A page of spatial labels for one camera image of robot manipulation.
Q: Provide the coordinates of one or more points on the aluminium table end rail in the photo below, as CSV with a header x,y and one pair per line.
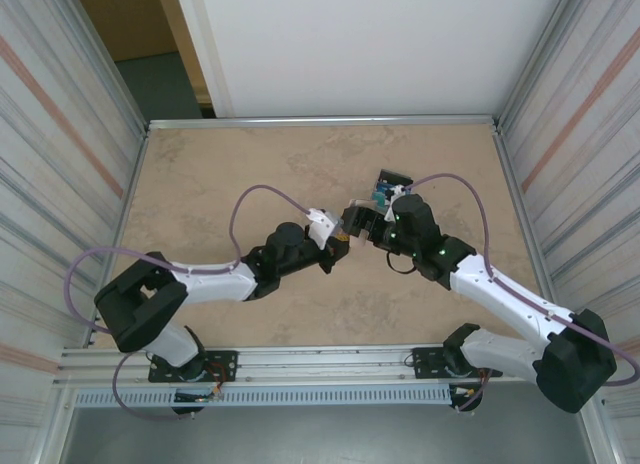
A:
x,y
325,120

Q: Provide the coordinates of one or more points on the brown wooden door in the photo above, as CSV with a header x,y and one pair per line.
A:
x,y
125,19

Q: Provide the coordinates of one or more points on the white door frame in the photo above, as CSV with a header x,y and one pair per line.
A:
x,y
204,44

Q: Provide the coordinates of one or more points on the aluminium frame post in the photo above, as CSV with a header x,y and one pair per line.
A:
x,y
539,59
129,101

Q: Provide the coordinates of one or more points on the clear black card box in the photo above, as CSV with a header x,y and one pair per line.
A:
x,y
395,175

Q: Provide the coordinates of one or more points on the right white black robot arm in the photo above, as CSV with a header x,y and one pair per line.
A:
x,y
500,294

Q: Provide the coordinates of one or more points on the aluminium mounting rail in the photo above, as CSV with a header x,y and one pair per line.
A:
x,y
325,356

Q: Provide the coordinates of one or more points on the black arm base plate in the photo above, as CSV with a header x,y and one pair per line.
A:
x,y
225,364
425,364

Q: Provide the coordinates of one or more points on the small green circuit board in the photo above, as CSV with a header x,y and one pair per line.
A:
x,y
192,397

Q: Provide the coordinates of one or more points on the grey metal lower shelf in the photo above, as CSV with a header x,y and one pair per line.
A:
x,y
325,439

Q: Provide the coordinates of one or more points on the striped corrugated side panel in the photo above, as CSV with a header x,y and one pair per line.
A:
x,y
40,134
600,134

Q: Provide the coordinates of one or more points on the aluminium table side rail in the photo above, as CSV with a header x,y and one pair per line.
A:
x,y
514,184
134,184

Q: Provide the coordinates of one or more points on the teal credit card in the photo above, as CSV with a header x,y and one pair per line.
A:
x,y
380,199

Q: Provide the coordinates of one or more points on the blue credit card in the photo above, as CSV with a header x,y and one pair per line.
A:
x,y
382,188

